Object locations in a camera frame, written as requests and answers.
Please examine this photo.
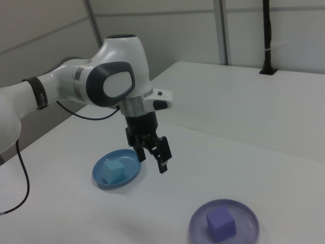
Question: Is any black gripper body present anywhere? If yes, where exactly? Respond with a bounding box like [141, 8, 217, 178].
[124, 111, 159, 148]

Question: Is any light blue cube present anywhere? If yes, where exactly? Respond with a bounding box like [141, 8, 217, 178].
[103, 159, 126, 184]

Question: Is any purple cube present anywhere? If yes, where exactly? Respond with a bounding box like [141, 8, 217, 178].
[205, 206, 237, 241]

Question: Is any blue plate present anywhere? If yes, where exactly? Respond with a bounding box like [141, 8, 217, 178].
[91, 148, 142, 190]

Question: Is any purple plate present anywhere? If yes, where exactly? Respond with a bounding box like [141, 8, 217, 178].
[188, 199, 260, 244]

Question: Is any black pole with base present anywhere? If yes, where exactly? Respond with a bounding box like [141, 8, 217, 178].
[258, 0, 278, 76]

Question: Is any white zip tie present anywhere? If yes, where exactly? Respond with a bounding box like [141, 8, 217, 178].
[264, 41, 290, 53]

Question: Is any black cable strap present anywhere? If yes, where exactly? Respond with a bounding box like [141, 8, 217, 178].
[21, 76, 49, 110]

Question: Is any grey partition post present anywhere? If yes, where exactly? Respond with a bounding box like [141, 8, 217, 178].
[85, 0, 103, 49]
[217, 0, 230, 66]

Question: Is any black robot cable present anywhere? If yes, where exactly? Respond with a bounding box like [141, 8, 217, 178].
[0, 100, 120, 217]

